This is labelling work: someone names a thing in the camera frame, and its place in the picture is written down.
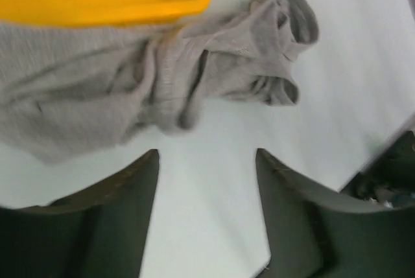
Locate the grey tank top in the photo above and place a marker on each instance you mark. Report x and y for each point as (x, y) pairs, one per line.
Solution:
(68, 92)

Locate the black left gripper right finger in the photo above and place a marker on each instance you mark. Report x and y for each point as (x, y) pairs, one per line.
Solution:
(313, 231)

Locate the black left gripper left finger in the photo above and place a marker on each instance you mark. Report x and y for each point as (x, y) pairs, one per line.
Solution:
(100, 231)

